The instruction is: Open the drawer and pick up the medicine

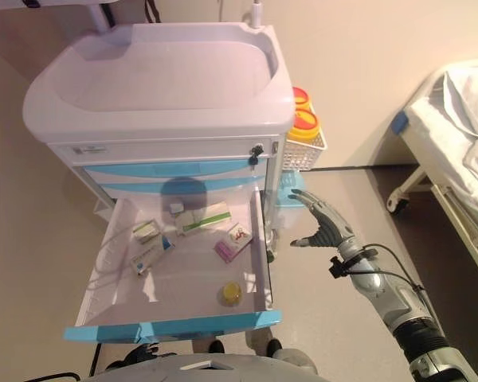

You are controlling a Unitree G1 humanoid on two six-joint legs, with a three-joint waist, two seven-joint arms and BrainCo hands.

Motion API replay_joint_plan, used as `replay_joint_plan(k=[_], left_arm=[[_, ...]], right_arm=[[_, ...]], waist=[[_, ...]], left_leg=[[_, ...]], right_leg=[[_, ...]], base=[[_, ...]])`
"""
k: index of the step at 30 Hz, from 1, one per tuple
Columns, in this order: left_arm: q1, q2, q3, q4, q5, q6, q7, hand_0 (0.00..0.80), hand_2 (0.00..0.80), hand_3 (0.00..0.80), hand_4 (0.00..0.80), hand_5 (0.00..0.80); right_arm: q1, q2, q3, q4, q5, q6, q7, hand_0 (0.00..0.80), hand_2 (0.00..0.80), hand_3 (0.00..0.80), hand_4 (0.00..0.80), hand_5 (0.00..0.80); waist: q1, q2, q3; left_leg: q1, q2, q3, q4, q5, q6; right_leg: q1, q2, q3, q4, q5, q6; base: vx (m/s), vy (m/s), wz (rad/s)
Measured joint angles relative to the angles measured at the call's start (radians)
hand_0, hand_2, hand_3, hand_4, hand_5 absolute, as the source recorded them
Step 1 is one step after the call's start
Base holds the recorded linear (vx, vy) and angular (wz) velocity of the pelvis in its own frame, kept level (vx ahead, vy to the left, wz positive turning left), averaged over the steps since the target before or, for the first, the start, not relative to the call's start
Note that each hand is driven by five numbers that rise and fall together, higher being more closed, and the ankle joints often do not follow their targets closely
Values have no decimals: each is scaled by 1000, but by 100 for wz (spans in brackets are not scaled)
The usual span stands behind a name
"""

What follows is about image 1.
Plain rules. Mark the yellow sharps container red lid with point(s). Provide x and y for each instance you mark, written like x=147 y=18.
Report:
x=302 y=97
x=304 y=123

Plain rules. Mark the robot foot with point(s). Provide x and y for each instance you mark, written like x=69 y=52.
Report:
x=216 y=347
x=275 y=347

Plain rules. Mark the blue bed corner bumper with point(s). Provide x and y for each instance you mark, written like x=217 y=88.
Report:
x=399 y=122

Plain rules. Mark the clear plastic tubing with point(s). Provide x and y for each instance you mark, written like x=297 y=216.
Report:
x=103 y=258

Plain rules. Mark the blue white cart drawer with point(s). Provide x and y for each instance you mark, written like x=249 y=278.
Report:
x=175 y=168
x=231 y=184
x=191 y=278

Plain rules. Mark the grey robot torso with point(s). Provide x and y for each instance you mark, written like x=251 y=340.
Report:
x=199 y=368

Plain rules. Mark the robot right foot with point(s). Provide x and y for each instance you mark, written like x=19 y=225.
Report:
x=275 y=347

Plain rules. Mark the yellow capsule medicine bottle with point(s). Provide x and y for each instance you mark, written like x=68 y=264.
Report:
x=231 y=295

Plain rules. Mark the pink white medicine box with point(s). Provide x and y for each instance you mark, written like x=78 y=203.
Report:
x=233 y=240

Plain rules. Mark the black bed caster wheel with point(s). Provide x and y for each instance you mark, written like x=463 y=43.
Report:
x=400 y=205

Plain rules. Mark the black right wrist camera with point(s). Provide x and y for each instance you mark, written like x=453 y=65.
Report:
x=337 y=267

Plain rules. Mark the long green white medicine box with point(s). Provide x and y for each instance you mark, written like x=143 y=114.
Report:
x=203 y=219

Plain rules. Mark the white hospital bed frame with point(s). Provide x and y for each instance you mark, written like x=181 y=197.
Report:
x=418 y=175

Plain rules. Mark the white blue medical cart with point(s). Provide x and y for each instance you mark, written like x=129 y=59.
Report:
x=159 y=87

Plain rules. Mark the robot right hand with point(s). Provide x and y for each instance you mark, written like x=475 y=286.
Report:
x=328 y=232

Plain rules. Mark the white bedding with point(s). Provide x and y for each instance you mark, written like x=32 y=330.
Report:
x=454 y=131

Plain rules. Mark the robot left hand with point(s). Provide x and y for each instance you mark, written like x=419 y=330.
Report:
x=143 y=354

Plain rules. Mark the clear side bin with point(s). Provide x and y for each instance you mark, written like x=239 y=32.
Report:
x=103 y=207

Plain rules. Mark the blue white medicine box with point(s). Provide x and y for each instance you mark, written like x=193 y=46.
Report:
x=149 y=256

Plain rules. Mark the white plastic mesh basket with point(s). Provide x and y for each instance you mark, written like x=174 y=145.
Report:
x=302 y=155

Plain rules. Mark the black cart keys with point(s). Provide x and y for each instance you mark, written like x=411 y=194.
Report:
x=255 y=153

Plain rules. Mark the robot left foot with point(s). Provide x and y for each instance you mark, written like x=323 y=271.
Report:
x=216 y=347

